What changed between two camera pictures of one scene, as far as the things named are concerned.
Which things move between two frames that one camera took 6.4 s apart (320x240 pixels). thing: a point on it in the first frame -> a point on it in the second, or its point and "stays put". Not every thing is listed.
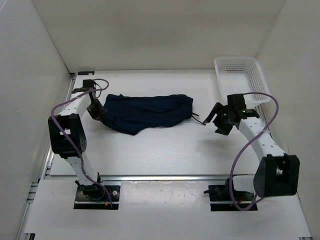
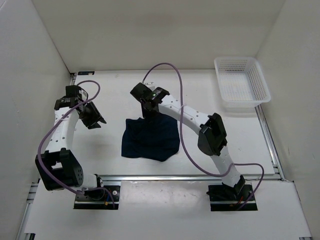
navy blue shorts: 131,114 -> 156,137
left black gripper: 101,112 -> 96,116
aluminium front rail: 152,178 stays put
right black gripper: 218,109 -> 145,114
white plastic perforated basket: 238,75 stays put
